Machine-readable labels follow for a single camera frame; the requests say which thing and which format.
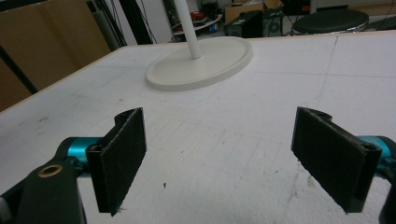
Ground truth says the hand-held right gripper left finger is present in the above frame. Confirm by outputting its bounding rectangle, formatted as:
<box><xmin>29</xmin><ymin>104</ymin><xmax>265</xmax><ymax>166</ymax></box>
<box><xmin>85</xmin><ymin>106</ymin><xmax>148</xmax><ymax>217</ymax></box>

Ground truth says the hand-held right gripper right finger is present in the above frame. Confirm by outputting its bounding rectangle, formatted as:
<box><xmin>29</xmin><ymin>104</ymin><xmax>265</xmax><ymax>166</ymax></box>
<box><xmin>290</xmin><ymin>105</ymin><xmax>383</xmax><ymax>215</ymax></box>

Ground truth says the white stand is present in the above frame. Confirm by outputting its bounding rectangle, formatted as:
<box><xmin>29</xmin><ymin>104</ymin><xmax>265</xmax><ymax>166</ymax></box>
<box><xmin>144</xmin><ymin>0</ymin><xmax>254</xmax><ymax>93</ymax></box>

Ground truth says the white foam mat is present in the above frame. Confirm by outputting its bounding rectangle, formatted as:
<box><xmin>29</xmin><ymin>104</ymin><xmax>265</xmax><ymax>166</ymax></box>
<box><xmin>0</xmin><ymin>30</ymin><xmax>396</xmax><ymax>224</ymax></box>

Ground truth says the brown board panel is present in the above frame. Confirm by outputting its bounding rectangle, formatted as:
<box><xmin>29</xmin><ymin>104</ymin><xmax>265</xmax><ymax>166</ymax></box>
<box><xmin>0</xmin><ymin>0</ymin><xmax>112</xmax><ymax>112</ymax></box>

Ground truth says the black round stool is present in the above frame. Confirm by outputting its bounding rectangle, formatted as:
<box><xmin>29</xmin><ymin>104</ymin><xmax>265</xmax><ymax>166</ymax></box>
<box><xmin>290</xmin><ymin>8</ymin><xmax>371</xmax><ymax>36</ymax></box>

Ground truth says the black computer tower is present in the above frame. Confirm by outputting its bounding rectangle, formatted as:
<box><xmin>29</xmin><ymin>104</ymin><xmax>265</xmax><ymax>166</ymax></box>
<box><xmin>262</xmin><ymin>7</ymin><xmax>285</xmax><ymax>38</ymax></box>
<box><xmin>222</xmin><ymin>9</ymin><xmax>264</xmax><ymax>39</ymax></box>

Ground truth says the round white table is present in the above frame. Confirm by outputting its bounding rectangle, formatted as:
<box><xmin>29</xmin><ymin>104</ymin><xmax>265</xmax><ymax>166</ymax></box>
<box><xmin>172</xmin><ymin>12</ymin><xmax>224</xmax><ymax>37</ymax></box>

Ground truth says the plain cardboard box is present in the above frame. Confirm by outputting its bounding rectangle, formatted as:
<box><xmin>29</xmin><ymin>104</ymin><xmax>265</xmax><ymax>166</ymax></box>
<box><xmin>223</xmin><ymin>0</ymin><xmax>284</xmax><ymax>24</ymax></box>

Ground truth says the black metal frame post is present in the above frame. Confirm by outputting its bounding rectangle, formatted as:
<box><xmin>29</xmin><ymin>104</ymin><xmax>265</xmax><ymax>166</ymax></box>
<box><xmin>87</xmin><ymin>0</ymin><xmax>154</xmax><ymax>48</ymax></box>

